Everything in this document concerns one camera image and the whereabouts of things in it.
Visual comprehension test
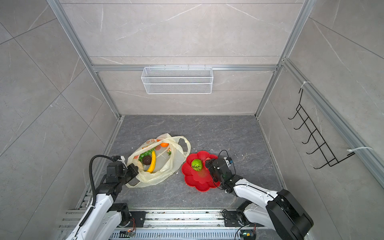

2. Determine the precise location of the red flower-shaped plate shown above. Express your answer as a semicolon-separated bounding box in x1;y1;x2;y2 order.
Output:
182;151;220;192

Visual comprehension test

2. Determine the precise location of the dark brown fake fruit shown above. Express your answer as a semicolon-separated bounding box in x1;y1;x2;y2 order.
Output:
142;155;152;166

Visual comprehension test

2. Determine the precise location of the yellow fake banana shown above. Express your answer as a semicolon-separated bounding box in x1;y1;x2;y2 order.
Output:
147;151;157;173

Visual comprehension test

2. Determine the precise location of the translucent yellowish plastic bag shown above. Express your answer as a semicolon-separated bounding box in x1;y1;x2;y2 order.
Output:
126;133;192;188

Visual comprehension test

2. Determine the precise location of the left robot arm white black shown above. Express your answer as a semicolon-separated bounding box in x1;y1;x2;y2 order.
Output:
67;161;139;240

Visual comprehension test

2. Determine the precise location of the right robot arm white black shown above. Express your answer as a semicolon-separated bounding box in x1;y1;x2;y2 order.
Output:
205;158;314;240

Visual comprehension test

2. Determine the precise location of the green fake grapes bunch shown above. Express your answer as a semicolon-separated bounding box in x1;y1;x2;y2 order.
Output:
139;148;155;163

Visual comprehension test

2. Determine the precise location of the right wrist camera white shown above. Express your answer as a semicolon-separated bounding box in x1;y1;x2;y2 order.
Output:
224;157;233;167

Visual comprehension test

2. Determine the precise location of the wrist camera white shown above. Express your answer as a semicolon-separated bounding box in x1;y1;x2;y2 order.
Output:
112;156;126;164
224;157;233;167

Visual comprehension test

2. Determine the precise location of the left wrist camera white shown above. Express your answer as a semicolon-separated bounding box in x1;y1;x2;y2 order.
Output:
112;156;126;164

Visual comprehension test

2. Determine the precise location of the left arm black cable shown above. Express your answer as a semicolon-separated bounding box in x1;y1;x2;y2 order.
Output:
88;154;116;206

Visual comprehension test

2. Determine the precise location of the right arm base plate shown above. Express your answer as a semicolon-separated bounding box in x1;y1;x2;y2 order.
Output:
221;210;263;227

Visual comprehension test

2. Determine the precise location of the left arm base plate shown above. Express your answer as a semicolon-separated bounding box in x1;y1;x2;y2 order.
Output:
119;211;147;228

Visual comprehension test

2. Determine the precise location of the aluminium rail at front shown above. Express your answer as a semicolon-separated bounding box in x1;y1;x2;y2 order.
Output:
58;209;310;231

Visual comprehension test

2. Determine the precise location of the white wire mesh basket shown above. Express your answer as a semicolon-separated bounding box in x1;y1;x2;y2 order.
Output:
141;67;214;95

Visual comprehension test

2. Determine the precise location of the black wire hook rack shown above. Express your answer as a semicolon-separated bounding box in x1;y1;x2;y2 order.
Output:
288;89;355;170

